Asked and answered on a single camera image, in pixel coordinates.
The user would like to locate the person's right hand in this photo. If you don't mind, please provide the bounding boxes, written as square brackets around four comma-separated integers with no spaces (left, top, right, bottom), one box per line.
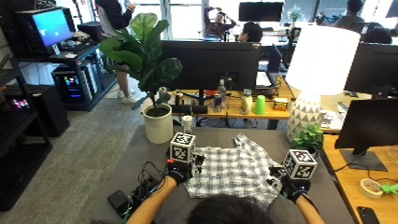
[268,166,313,203]

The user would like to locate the person's left hand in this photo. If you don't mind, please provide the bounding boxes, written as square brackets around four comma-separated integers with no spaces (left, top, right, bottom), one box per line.
[166,152,207,187]

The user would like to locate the grey white checked shirt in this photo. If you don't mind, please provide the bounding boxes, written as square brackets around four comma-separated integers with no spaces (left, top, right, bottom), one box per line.
[183,133,284,210]

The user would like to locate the white marker cube on left glove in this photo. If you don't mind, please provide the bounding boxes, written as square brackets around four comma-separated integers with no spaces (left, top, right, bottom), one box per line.
[170,132,198,163]

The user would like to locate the white marker cube on glove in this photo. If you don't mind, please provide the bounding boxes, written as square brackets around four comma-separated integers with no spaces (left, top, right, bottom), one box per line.
[170,132,198,163]
[282,148,319,181]

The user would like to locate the white marker cube on right glove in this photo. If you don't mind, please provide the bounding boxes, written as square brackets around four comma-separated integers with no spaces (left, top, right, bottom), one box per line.
[282,148,319,181]

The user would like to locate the small white bottle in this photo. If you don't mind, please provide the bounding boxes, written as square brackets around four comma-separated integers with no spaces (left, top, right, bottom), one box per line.
[182,115,195,133]

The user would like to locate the white plant pot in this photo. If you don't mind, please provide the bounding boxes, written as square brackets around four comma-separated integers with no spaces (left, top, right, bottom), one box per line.
[142,103,176,145]

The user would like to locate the small green potted plant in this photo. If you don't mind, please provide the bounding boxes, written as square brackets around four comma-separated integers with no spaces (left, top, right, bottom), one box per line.
[289,123,325,154]

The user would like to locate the the person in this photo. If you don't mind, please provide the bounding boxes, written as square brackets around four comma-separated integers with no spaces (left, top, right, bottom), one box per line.
[186,193,276,224]

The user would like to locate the wooden desk with drinks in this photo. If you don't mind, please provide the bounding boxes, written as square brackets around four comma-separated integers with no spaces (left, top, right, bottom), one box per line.
[171,76,300,131]

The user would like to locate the wooden desk with tape roll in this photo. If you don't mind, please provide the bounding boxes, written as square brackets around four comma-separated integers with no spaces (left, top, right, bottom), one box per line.
[323,133,398,224]

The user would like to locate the grey white patterned lamp base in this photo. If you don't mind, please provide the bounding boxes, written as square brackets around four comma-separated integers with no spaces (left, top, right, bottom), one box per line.
[287,91,325,143]

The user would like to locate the beige tape roll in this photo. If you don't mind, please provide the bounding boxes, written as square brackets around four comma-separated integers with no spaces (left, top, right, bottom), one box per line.
[359,178,385,201]

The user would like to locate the green plastic cup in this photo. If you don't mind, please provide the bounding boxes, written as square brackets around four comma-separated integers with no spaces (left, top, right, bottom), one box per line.
[254,94,268,116]

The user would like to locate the clear water bottle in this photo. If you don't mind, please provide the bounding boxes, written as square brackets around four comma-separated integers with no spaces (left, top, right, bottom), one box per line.
[218,78,230,108]

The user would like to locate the yellow box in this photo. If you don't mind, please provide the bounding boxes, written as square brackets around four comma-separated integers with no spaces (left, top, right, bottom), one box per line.
[274,97,291,112]

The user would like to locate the small glass bottle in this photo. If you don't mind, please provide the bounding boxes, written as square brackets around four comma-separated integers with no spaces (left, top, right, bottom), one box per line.
[158,86,170,101]

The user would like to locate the black smartphone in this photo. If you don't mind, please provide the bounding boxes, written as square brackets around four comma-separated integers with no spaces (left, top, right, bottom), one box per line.
[356,205,381,224]

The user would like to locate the green toy figure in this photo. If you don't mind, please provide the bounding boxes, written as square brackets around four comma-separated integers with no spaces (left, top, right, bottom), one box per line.
[380,183,398,196]

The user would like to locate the black monitor on square foot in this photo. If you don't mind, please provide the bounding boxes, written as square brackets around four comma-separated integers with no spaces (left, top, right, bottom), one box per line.
[333,98,398,173]

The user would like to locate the black monitor with stand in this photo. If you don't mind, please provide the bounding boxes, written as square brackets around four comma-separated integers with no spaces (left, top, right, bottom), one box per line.
[159,40,263,115]

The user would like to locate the large-leaved green plant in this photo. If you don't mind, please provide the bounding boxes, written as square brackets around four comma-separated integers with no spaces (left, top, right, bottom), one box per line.
[99,12,184,110]

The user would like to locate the black box cabinet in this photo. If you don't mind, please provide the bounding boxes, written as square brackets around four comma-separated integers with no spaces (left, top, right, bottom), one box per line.
[29,85,71,138]

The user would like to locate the white lamp shade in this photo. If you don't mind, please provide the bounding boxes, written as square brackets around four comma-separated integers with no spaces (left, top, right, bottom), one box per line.
[285,24,363,96]

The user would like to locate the computer tower with coloured lights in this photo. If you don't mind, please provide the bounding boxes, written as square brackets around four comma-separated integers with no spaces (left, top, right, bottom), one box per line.
[51,66,92,103]

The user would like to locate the black monitor seen from behind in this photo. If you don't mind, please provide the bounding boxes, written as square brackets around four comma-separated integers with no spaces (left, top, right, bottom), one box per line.
[344,42,398,95]

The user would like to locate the black computer cart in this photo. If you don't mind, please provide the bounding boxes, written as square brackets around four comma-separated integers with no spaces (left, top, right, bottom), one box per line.
[11,41,119,112]

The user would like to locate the black shelf rack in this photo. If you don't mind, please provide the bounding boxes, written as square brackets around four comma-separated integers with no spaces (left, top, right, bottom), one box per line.
[0,59,54,213]

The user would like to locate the white flowers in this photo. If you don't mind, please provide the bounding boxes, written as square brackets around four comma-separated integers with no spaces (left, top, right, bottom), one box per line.
[288,5,305,23]

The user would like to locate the lit blue computer screen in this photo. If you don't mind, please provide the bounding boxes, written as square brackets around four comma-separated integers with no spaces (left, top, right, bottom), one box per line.
[30,7,77,49]

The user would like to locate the bundle of black cables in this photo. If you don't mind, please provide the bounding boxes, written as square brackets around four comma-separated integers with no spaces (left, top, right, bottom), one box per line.
[128,161,168,216]

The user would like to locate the black wall screen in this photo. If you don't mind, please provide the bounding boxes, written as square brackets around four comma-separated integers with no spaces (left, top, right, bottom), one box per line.
[238,1,287,23]

